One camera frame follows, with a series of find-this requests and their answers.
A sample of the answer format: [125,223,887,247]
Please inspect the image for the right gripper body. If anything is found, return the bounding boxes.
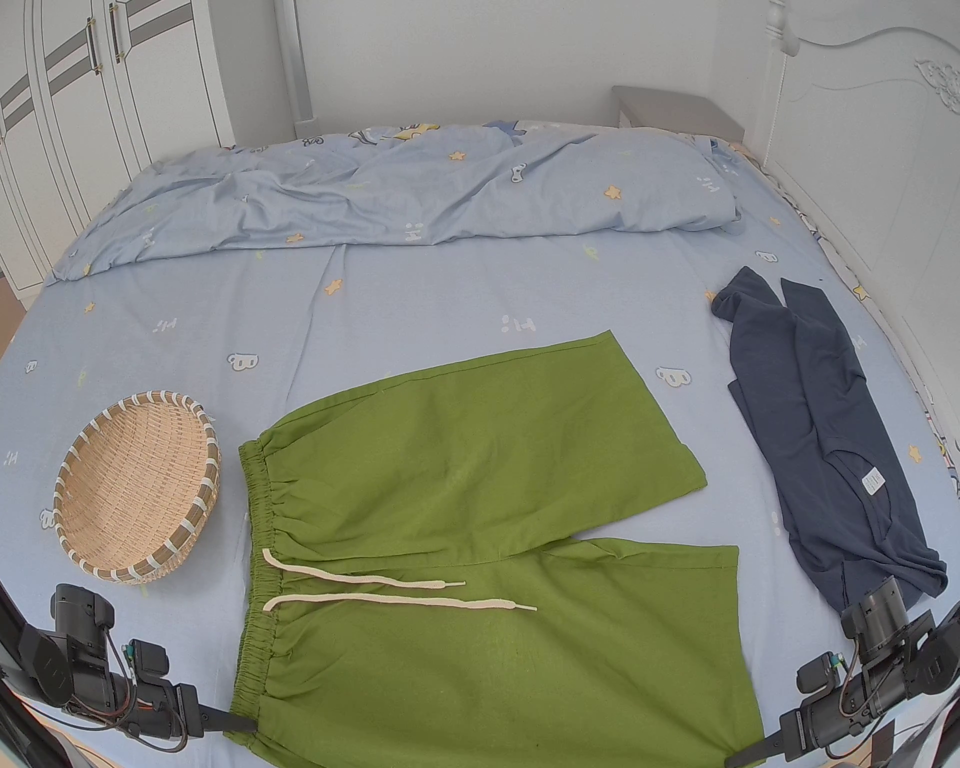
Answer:
[778,693,852,765]

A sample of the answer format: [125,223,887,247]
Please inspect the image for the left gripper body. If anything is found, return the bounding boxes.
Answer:
[153,681,205,745]

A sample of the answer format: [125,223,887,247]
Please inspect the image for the green shorts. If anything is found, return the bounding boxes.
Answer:
[227,330,768,768]

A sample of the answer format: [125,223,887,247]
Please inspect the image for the round woven basket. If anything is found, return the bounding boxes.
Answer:
[52,390,223,587]

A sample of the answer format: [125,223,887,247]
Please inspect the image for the dark blue T-shirt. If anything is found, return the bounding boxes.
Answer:
[710,266,950,615]

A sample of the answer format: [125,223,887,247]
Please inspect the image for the pale blue quilt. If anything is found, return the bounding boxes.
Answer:
[45,120,745,288]

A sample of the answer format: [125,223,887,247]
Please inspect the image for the white wardrobe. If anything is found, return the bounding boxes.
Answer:
[0,0,240,295]

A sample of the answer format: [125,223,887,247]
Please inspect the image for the grey bedside table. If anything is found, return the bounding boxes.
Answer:
[610,84,745,144]

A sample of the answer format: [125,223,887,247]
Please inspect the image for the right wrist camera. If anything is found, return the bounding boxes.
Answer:
[795,651,841,695]

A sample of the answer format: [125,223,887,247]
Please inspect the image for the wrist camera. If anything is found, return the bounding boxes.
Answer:
[795,651,841,695]
[126,639,174,684]

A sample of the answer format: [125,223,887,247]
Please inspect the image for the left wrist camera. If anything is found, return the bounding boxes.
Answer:
[126,639,174,684]

